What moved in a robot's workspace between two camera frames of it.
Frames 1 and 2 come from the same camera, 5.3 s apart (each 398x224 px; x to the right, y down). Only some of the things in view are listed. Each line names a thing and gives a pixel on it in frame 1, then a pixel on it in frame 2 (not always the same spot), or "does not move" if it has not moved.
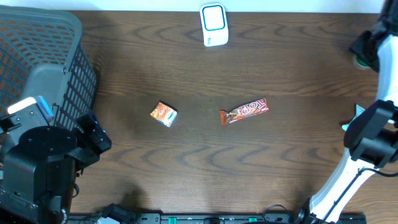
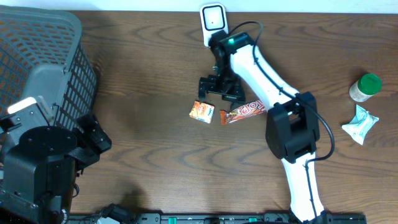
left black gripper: (92, 147) does not move
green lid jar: (359, 64) -> (368, 85)
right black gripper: (358, 45) -> (236, 94)
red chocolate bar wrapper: (249, 109) does not move
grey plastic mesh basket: (44, 52) does not move
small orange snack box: (165, 113) -> (203, 111)
